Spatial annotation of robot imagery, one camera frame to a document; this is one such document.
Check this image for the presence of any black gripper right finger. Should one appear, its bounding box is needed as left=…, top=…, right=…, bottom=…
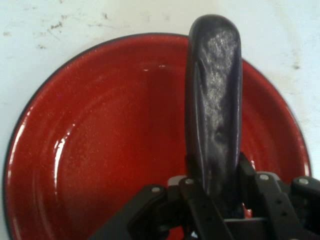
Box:
left=236, top=151, right=320, bottom=240

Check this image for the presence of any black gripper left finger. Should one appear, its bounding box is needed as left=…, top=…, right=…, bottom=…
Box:
left=87, top=154, right=235, bottom=240

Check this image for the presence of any purple toy eggplant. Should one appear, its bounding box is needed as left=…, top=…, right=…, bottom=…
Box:
left=184, top=14, right=244, bottom=218

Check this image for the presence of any red plate with black rim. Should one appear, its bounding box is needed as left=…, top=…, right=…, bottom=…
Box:
left=2, top=32, right=312, bottom=240

